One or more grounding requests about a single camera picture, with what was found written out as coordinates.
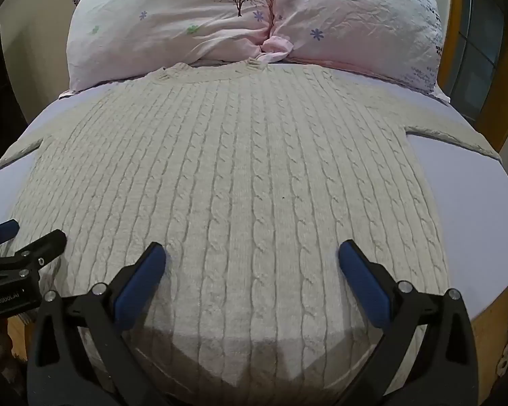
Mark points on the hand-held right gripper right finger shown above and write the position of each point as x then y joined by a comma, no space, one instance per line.
364,281

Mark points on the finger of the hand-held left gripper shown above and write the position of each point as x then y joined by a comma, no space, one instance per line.
0,232
40,250

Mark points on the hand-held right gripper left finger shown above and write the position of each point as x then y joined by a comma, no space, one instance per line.
137,287

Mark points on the left floral pillow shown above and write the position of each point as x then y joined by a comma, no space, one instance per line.
254,21

